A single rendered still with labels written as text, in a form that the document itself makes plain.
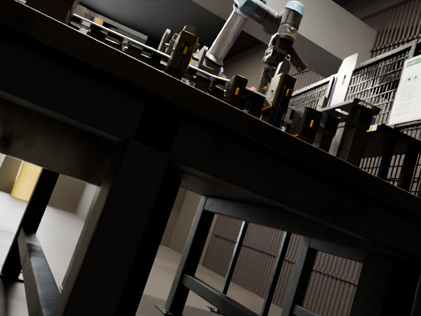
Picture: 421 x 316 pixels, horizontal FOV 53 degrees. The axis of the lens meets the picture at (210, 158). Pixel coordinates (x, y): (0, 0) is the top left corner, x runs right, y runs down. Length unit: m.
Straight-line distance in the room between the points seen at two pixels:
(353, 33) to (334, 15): 0.29
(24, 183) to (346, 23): 5.23
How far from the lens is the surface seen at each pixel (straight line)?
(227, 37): 2.22
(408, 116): 1.90
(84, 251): 0.73
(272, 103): 1.40
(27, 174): 7.31
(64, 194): 7.97
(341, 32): 4.55
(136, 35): 1.88
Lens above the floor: 0.49
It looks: 9 degrees up
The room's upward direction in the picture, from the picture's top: 19 degrees clockwise
